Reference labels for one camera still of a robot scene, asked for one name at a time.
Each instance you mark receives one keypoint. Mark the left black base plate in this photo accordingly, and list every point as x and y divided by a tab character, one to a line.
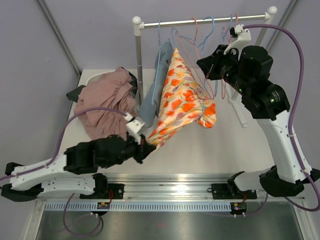
115	191

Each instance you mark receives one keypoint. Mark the white and silver clothes rack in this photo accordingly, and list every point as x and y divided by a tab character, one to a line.
139	25

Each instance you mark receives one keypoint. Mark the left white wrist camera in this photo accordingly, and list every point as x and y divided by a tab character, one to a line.
135	127

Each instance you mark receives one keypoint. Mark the white slotted cable duct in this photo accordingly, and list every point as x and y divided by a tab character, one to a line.
119	206

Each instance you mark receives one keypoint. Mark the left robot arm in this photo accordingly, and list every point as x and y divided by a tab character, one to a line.
75	171

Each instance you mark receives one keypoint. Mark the light blue denim skirt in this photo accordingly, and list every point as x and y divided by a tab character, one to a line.
147	112

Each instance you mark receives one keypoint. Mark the white perforated plastic basket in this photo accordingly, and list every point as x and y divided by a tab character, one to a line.
95	77

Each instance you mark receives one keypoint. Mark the dark grey dotted skirt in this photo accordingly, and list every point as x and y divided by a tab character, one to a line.
74	94

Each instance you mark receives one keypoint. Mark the pink pleated skirt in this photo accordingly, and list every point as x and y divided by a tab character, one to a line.
112	90

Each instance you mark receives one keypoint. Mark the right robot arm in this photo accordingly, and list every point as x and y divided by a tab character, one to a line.
269	106

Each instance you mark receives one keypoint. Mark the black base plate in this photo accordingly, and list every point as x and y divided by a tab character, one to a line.
115	191
222	191

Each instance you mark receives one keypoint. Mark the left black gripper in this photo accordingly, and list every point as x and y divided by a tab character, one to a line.
143	149

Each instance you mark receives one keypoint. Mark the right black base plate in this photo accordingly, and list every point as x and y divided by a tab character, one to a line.
222	191

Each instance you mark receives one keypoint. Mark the aluminium mounting rail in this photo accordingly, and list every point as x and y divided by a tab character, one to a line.
137	187

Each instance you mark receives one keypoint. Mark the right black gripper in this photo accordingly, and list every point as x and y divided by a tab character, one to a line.
211	64

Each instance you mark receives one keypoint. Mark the navy plaid skirt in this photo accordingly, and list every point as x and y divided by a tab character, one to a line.
134	83

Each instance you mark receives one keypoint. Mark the orange floral skirt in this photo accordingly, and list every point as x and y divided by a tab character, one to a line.
182	102

